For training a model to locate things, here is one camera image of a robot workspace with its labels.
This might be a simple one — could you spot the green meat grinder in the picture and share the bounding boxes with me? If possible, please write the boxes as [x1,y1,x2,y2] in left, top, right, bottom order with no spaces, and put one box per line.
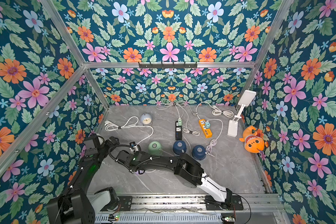
[148,141,162,156]

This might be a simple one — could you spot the blue meat grinder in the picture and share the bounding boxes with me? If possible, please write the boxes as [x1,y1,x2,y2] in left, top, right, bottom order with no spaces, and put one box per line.
[173,140,187,155]
[192,145,206,161]

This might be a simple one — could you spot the blue meat grinder front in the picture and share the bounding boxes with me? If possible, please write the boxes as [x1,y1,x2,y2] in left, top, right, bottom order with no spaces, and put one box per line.
[192,145,206,161]

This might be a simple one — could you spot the teal charger adapter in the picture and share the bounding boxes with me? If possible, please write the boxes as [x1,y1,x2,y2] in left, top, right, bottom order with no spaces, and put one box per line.
[204,121,211,129]

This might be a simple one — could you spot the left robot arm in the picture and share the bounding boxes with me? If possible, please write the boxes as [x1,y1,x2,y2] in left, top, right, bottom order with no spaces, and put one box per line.
[47,134,119,224]

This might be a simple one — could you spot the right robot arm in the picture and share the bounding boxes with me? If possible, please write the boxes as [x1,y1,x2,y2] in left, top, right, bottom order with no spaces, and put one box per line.
[104,140,233,209]

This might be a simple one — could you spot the pale blue table clock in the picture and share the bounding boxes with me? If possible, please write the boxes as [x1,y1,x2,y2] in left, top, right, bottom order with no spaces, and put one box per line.
[140,113,153,126]

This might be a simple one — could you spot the black power strip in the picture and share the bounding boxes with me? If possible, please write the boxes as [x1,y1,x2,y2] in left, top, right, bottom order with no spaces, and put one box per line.
[175,121,183,141]

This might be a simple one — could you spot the orange power strip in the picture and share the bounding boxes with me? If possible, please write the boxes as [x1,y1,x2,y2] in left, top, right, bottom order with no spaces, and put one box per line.
[199,119,212,138]

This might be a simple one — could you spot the orange clownfish plush toy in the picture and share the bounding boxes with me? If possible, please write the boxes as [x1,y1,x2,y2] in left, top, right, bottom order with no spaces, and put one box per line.
[239,126,266,154]

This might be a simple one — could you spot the white folding desk lamp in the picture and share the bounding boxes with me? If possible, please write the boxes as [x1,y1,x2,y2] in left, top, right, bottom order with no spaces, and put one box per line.
[227,90,256,137]

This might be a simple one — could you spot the white power cord left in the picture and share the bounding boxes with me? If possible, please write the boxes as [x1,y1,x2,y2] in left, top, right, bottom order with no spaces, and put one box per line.
[104,116,155,146]

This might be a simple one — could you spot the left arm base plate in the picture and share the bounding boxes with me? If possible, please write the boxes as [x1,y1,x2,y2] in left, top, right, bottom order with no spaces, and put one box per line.
[101,196,133,211]

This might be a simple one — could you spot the white cords at back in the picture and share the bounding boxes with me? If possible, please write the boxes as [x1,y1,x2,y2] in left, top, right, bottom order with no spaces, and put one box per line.
[153,98,195,113]

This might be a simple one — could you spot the black hook rail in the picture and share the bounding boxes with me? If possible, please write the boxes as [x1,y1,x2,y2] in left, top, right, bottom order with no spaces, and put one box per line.
[138,62,198,69]

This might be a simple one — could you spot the white lamp cord bundle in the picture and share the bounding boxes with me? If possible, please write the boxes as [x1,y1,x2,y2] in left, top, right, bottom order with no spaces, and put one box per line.
[195,101,235,119]

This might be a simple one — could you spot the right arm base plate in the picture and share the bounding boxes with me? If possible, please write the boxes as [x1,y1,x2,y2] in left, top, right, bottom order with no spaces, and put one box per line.
[204,195,244,211]

